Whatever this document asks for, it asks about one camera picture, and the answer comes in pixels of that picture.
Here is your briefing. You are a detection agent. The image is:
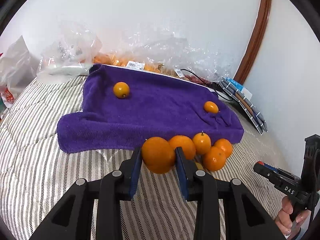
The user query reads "large orange mandarin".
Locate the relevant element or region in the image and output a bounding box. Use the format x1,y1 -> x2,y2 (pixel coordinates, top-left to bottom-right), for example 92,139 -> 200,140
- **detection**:
141,137 -> 176,174

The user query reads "right hand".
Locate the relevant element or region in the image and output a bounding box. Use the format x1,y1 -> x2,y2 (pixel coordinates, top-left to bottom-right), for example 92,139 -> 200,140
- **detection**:
274,196 -> 311,239

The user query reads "oval orange kumquat fruit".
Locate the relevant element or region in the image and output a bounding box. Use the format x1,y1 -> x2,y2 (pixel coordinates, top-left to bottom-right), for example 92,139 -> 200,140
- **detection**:
203,101 -> 219,114

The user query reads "striped bed cover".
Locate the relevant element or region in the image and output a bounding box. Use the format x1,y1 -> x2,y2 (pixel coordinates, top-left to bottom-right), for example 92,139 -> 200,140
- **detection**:
1,76 -> 287,239

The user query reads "purple towel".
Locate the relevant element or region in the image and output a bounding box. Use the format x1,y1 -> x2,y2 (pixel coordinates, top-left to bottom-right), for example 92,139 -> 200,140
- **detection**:
57,64 -> 244,153

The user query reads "white blue box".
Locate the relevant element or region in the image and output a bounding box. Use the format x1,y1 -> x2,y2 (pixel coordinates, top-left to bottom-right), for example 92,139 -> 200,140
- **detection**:
226,77 -> 252,100

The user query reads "orange mandarin top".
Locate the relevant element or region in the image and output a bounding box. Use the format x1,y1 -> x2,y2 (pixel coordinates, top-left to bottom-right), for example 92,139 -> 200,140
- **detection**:
192,131 -> 212,155

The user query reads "white plastic bag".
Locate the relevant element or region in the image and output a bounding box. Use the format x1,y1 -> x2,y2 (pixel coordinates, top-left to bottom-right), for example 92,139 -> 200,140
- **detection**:
1,36 -> 39,108

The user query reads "brown wooden frame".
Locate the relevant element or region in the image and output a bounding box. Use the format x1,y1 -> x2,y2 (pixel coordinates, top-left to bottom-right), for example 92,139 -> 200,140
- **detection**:
234,0 -> 272,85

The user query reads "grey checkered folded cloth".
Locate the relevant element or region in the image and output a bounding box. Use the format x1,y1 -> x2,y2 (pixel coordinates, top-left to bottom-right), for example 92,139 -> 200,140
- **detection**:
218,77 -> 268,135

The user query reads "orange mandarin front left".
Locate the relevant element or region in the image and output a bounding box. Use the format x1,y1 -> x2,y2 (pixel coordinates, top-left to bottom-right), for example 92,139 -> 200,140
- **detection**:
169,135 -> 196,160

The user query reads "round orange kumquat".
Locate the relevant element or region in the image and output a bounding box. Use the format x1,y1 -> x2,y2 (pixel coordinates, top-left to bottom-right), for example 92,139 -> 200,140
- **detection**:
113,82 -> 130,99

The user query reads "clear plastic bag of fruit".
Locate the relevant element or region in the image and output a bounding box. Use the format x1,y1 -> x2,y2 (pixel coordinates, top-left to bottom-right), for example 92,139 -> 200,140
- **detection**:
37,21 -> 236,83

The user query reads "black cable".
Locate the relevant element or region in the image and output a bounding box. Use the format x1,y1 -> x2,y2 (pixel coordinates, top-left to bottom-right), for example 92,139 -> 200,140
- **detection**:
179,68 -> 234,103

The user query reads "orange mandarin back left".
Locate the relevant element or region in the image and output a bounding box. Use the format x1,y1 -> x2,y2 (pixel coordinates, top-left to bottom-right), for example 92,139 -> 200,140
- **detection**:
202,146 -> 226,172

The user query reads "small orange mandarin left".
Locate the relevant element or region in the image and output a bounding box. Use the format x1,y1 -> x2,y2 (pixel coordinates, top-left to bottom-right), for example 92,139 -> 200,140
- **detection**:
213,138 -> 233,158

